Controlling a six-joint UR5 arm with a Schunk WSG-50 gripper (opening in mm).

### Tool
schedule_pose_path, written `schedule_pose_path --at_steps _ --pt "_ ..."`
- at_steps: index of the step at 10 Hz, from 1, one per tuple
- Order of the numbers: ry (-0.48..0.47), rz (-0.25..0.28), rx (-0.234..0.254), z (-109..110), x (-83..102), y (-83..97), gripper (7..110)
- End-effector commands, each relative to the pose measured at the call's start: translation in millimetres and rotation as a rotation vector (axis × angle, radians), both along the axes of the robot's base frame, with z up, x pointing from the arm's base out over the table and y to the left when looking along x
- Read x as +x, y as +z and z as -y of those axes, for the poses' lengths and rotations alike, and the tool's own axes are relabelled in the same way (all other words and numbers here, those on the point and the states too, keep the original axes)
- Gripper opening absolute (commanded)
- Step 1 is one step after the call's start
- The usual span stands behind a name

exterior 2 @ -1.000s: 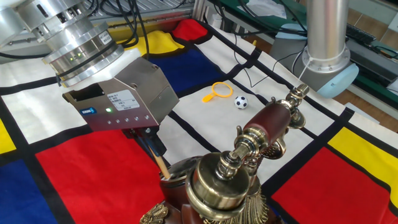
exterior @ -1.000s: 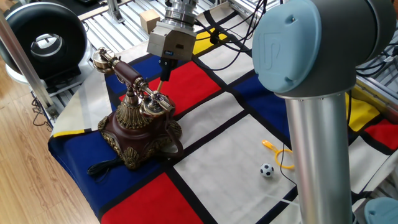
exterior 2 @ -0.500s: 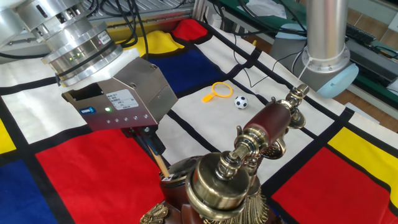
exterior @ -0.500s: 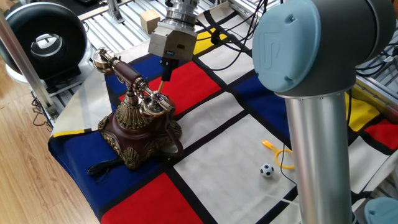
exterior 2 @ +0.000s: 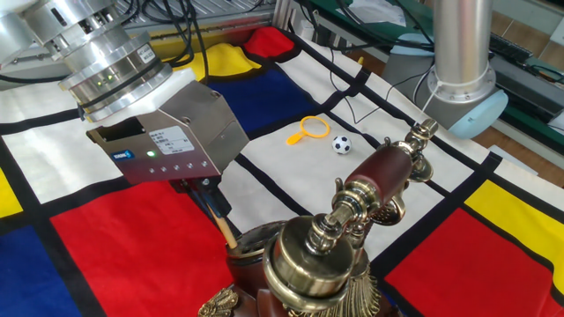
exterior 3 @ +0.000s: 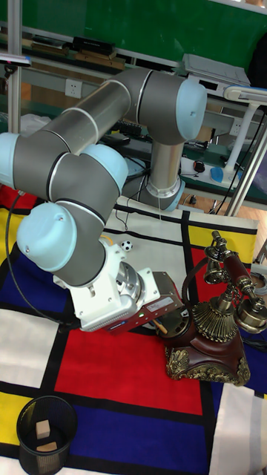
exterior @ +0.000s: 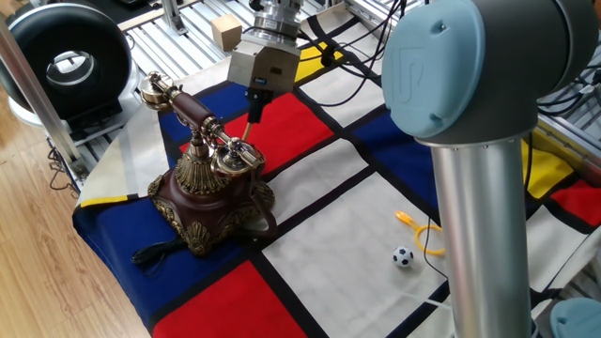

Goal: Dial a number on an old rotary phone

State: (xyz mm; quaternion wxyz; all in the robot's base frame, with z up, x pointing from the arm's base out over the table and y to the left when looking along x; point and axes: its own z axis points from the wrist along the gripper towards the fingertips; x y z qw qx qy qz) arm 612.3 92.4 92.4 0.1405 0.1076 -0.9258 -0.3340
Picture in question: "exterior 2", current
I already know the silver Schunk gripper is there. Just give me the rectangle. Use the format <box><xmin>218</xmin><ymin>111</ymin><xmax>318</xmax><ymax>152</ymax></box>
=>
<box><xmin>85</xmin><ymin>78</ymin><xmax>251</xmax><ymax>221</ymax></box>

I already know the thin wooden stick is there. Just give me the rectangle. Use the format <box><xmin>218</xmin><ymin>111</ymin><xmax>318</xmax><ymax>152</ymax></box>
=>
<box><xmin>205</xmin><ymin>203</ymin><xmax>240</xmax><ymax>250</ymax></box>

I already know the antique brown brass phone base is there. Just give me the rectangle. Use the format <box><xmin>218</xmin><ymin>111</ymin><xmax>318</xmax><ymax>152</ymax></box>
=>
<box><xmin>197</xmin><ymin>175</ymin><xmax>406</xmax><ymax>317</ymax></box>

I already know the brown brass phone handset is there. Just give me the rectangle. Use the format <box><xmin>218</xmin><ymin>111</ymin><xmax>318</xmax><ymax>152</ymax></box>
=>
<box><xmin>262</xmin><ymin>118</ymin><xmax>440</xmax><ymax>312</ymax></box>

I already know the colour block patterned tablecloth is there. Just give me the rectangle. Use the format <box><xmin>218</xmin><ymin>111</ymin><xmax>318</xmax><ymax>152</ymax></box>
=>
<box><xmin>0</xmin><ymin>26</ymin><xmax>564</xmax><ymax>317</ymax></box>

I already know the white gripper adapter plate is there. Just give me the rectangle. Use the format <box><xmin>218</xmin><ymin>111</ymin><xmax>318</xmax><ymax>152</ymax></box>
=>
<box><xmin>83</xmin><ymin>68</ymin><xmax>197</xmax><ymax>129</ymax></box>

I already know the small toy soccer ball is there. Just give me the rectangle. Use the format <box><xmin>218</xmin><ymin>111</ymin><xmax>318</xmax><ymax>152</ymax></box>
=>
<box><xmin>331</xmin><ymin>135</ymin><xmax>353</xmax><ymax>156</ymax></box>

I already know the silver force torque sensor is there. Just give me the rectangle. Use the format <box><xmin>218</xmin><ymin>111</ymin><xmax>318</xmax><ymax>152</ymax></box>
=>
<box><xmin>21</xmin><ymin>0</ymin><xmax>174</xmax><ymax>123</ymax></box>

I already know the white power plug adapter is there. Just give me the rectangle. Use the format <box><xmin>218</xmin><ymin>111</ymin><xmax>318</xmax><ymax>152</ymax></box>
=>
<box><xmin>299</xmin><ymin>9</ymin><xmax>322</xmax><ymax>42</ymax></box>

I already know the white vented wrist housing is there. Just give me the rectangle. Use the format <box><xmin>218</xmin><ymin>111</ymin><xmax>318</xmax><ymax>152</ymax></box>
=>
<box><xmin>0</xmin><ymin>0</ymin><xmax>43</xmax><ymax>67</ymax></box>

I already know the white plastic sheet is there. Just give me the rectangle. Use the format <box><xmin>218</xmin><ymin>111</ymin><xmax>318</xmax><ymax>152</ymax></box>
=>
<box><xmin>347</xmin><ymin>0</ymin><xmax>407</xmax><ymax>27</ymax></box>

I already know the yellow toy magnifier ring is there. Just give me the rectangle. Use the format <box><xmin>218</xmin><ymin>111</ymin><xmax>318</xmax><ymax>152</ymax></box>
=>
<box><xmin>285</xmin><ymin>114</ymin><xmax>331</xmax><ymax>147</ymax></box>

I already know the black wrist cable bundle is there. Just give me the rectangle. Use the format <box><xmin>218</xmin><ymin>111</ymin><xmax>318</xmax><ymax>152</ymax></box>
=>
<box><xmin>0</xmin><ymin>0</ymin><xmax>211</xmax><ymax>85</ymax></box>

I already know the aluminium frame post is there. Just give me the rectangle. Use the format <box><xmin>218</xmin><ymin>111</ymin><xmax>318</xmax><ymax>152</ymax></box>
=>
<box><xmin>271</xmin><ymin>0</ymin><xmax>294</xmax><ymax>28</ymax></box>

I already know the thin black wire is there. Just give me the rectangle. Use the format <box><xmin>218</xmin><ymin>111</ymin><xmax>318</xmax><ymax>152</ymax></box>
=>
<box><xmin>329</xmin><ymin>48</ymin><xmax>435</xmax><ymax>125</ymax></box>

